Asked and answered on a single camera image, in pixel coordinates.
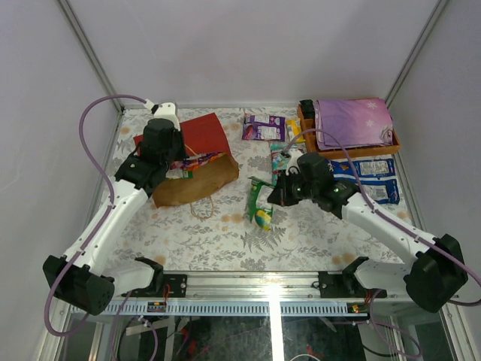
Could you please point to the floral table mat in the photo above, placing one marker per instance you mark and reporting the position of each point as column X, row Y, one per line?
column 215, row 234

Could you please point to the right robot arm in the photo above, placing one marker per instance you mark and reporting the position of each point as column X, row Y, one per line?
column 431, row 270

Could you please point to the red paper bag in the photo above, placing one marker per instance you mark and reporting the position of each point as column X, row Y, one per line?
column 208, row 168

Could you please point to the black items in tray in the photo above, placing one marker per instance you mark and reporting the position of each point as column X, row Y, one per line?
column 307, row 109

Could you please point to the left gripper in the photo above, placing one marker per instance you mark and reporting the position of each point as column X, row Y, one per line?
column 179, row 147

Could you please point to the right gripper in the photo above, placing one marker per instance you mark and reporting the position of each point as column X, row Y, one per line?
column 279, row 195

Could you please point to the purple folded cloth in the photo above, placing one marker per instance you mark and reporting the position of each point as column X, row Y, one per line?
column 352, row 123

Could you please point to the blue chips bag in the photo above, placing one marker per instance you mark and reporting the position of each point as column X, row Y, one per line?
column 377, row 177

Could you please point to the green yellow snack bag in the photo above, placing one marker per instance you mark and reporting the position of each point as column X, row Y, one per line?
column 259, row 210

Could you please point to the green white snack packet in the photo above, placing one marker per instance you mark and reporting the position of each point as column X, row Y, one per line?
column 278, row 160

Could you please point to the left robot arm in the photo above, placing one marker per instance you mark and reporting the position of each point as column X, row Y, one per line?
column 80, row 276

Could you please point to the yellow snack packet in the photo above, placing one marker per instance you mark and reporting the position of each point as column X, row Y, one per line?
column 293, row 128

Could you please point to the aluminium rail frame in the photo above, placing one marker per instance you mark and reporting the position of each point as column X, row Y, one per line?
column 326, row 294

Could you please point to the purple snack packet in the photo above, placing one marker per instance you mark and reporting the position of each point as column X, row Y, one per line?
column 264, row 127

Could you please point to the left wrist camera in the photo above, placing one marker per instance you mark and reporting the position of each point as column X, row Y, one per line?
column 165, row 110

